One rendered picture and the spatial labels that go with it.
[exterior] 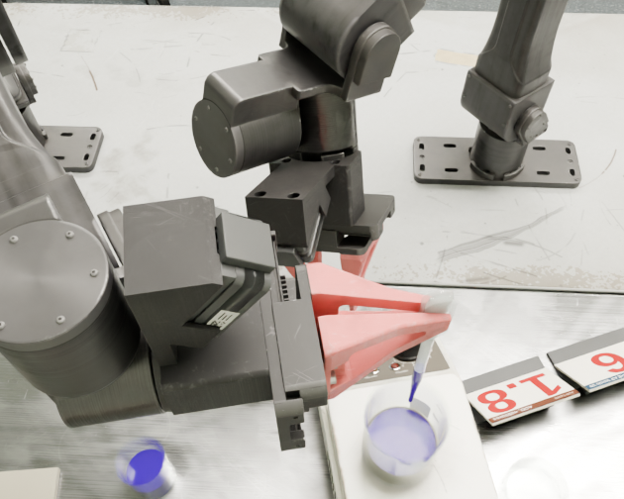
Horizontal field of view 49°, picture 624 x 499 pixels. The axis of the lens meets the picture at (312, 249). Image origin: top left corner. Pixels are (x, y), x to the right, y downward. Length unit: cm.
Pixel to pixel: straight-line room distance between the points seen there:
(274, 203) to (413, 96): 51
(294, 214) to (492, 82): 34
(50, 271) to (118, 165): 61
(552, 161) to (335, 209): 42
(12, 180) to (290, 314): 18
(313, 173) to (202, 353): 21
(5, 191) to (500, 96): 50
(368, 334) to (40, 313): 15
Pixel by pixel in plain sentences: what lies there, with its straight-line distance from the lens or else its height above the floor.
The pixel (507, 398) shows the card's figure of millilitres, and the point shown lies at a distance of 69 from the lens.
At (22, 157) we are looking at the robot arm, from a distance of 42.
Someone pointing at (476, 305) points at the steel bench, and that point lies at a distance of 76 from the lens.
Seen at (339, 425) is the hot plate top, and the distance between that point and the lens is 59.
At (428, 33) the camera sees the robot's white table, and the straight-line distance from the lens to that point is 105.
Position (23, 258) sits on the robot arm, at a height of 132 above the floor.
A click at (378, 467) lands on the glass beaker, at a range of 55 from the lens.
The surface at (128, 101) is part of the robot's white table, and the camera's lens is 98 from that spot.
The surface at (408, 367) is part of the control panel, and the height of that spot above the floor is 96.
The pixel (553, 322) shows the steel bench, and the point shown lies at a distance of 77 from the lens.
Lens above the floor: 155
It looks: 56 degrees down
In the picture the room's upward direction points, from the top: 2 degrees counter-clockwise
